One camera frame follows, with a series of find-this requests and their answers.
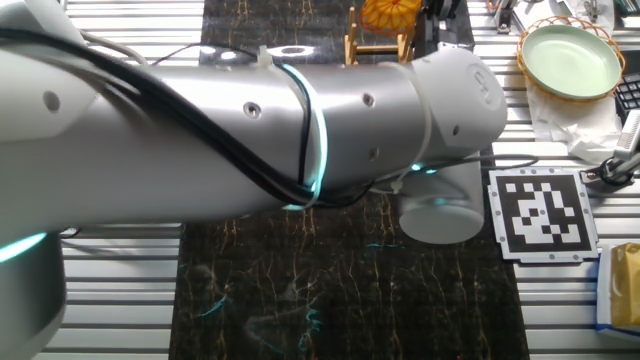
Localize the black keyboard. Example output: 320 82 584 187
613 73 640 124

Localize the orange woven oval basket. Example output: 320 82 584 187
358 0 424 37

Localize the pale green plate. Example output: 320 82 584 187
521 23 624 100

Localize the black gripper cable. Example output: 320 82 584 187
0 27 371 209

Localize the white crumpled plastic bag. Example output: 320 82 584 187
524 79 624 166

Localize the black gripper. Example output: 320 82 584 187
424 0 462 26

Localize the wooden dish rack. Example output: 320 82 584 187
343 5 416 66

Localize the black camera clamp mount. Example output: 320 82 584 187
579 149 640 189

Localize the small metal clamp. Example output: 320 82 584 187
582 0 604 22

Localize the black marble pattern mat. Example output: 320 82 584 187
168 0 531 360

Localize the small silver camera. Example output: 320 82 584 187
613 108 640 162

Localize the orange wicker basket under plate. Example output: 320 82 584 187
516 14 627 104

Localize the yellow tissue box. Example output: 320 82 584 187
595 242 640 344

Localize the grey conduit cable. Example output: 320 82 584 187
79 29 150 67

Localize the black white marker board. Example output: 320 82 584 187
487 167 600 265

